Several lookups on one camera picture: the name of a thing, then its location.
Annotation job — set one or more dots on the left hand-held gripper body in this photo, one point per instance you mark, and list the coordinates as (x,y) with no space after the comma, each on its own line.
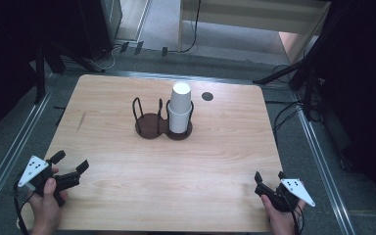
(32,169)

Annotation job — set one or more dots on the black slanted stand bar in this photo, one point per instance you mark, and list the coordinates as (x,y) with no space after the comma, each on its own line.
(280,72)

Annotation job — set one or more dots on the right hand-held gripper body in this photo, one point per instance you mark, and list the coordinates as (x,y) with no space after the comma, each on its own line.
(293,189)

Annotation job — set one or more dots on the white desk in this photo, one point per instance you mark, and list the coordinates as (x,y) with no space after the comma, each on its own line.
(254,14)

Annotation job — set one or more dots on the metal floor rail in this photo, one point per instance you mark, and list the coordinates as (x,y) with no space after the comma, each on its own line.
(189,77)
(16,150)
(323,169)

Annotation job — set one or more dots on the black slanted stand leg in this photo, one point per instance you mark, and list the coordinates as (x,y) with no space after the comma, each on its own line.
(78,60)

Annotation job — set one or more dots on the person's right hand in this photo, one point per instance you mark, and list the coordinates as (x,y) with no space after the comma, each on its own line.
(282,223)

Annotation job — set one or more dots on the person's left hand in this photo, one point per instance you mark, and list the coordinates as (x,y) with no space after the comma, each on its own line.
(45,212)

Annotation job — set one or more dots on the black upright stand post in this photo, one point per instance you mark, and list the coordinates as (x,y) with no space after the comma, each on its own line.
(40,75)

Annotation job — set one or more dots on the dark cabinet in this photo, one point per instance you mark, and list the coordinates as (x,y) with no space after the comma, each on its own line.
(104,26)

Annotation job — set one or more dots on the round dark table grommet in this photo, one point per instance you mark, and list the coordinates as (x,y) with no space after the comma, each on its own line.
(207,96)

